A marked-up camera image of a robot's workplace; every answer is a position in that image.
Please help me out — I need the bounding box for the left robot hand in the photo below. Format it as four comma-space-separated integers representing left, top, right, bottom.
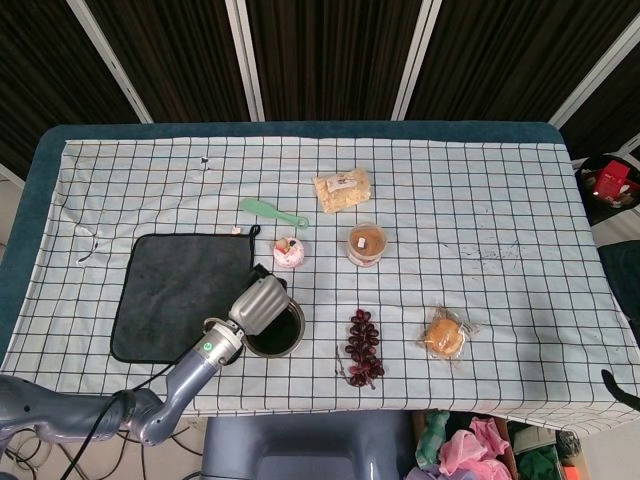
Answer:
227, 263, 292, 337

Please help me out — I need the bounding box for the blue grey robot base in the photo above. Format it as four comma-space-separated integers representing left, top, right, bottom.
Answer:
201, 410, 419, 480

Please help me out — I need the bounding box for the metal bowl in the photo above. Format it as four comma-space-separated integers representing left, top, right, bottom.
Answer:
242, 298, 308, 360

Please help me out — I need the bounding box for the pink toy donut cake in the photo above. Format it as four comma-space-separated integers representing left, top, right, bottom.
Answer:
272, 236, 307, 269

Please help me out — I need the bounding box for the grey towel black trim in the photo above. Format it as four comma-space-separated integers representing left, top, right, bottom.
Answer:
109, 224, 263, 364

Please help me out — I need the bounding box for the bunch of red grapes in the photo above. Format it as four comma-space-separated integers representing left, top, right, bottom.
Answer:
333, 307, 387, 391

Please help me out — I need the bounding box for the clear plastic jar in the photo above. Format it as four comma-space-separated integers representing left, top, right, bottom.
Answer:
346, 222, 390, 270

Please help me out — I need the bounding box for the clear bag of snacks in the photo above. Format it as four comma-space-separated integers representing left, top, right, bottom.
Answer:
311, 166, 375, 216

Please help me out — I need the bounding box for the teal padded table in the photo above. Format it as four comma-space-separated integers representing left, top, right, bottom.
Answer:
0, 120, 640, 362

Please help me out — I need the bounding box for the packaged round bread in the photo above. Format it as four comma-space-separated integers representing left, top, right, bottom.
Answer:
415, 304, 481, 370

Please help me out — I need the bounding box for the white checked tablecloth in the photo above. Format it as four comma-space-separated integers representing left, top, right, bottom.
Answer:
0, 135, 640, 434

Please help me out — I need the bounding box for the green plastic bag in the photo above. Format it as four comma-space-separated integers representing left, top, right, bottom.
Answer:
414, 409, 454, 470

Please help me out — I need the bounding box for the pink plastic bag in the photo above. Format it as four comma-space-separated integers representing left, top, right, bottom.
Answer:
436, 416, 514, 480

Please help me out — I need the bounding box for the black bin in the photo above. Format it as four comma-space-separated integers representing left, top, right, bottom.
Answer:
573, 153, 640, 227

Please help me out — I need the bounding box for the dark green chair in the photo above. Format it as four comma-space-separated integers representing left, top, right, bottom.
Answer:
596, 239, 640, 324

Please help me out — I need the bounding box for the red box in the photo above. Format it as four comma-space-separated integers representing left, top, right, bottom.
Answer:
591, 160, 633, 202

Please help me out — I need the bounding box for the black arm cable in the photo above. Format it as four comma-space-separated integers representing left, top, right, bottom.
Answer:
63, 360, 177, 480

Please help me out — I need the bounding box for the white partition post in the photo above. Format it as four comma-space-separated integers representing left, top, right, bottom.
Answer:
224, 0, 267, 122
66, 0, 154, 124
389, 0, 444, 121
546, 13, 640, 130

